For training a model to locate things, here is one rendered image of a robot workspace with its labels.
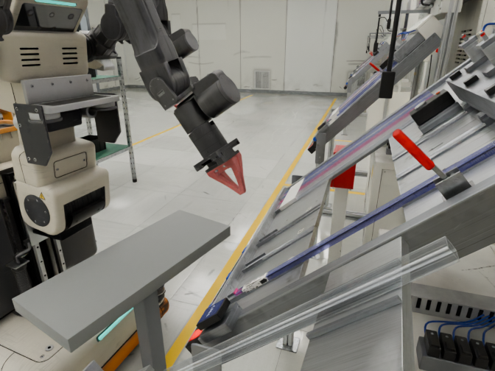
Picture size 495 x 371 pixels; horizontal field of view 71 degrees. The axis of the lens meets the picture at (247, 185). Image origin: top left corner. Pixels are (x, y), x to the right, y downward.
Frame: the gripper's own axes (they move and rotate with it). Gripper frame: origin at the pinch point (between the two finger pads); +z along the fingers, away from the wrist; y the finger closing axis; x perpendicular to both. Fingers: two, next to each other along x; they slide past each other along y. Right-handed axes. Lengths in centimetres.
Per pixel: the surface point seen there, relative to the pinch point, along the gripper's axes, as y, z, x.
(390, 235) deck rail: -19.7, 10.6, -24.7
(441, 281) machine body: 25, 50, -21
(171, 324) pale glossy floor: 45, 47, 93
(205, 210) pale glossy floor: 157, 26, 123
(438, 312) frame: 11, 47, -19
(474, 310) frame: 11, 49, -25
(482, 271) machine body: 33, 56, -30
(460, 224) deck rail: -20.1, 12.0, -32.0
